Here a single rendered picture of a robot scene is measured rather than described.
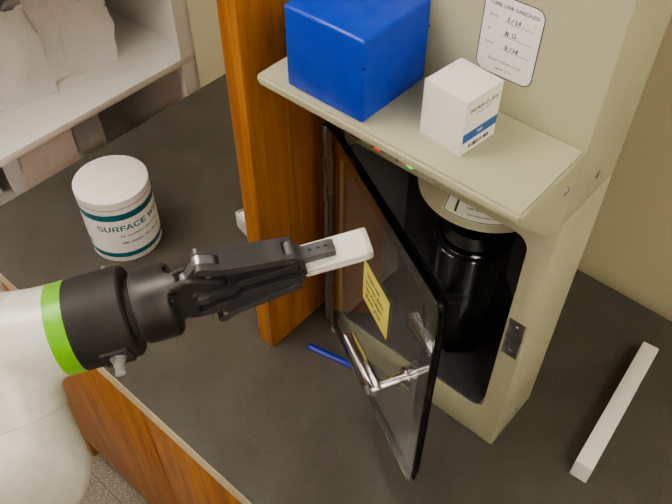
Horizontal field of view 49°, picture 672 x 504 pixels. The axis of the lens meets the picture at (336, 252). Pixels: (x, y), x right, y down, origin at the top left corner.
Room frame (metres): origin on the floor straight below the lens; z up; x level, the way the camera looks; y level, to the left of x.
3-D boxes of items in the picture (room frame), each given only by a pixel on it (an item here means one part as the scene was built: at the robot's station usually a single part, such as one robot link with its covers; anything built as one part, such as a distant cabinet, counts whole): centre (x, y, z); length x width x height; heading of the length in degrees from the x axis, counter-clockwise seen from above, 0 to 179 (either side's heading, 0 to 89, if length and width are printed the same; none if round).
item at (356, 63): (0.63, -0.02, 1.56); 0.10 x 0.10 x 0.09; 49
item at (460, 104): (0.55, -0.11, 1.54); 0.05 x 0.05 x 0.06; 43
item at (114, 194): (0.95, 0.39, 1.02); 0.13 x 0.13 x 0.15
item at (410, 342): (0.58, -0.05, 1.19); 0.30 x 0.01 x 0.40; 21
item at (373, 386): (0.50, -0.05, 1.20); 0.10 x 0.05 x 0.03; 21
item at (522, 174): (0.59, -0.07, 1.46); 0.32 x 0.11 x 0.10; 49
